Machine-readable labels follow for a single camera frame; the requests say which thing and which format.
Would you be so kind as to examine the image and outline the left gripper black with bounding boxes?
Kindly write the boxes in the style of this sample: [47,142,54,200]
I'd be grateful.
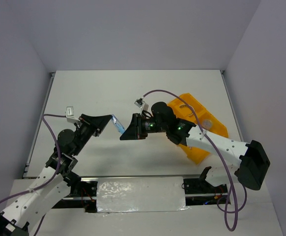
[72,114,113,156]

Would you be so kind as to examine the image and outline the yellow plastic compartment bin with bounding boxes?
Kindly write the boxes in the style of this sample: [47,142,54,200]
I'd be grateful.
[168,92,230,165]

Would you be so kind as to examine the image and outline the black metal base rail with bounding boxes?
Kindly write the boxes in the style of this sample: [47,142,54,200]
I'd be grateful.
[54,177,228,213]

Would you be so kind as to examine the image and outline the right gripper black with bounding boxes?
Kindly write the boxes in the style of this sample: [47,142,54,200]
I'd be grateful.
[120,113,167,140]

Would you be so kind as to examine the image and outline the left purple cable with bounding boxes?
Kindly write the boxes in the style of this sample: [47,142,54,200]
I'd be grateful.
[0,114,67,236]

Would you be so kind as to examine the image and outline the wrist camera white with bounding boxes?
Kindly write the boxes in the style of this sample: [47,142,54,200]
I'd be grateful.
[134,98,149,113]
[65,106,80,125]

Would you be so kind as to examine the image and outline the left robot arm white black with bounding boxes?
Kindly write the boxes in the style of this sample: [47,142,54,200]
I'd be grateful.
[0,114,112,236]

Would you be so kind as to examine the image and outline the silver foil covered panel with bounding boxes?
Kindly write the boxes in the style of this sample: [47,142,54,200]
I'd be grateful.
[96,177,188,213]

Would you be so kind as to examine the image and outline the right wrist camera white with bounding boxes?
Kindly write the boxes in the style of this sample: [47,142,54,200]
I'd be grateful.
[134,98,149,113]

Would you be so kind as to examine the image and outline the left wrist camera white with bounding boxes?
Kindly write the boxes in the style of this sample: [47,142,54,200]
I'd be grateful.
[65,106,80,125]

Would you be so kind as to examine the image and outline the blue highlighter pen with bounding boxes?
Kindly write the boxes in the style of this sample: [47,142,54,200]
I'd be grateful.
[111,115,125,134]

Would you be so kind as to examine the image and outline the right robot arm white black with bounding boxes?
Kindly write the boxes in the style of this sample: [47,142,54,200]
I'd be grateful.
[120,102,270,191]

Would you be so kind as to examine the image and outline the clear tape roll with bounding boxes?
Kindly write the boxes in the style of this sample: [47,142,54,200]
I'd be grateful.
[179,104,193,117]

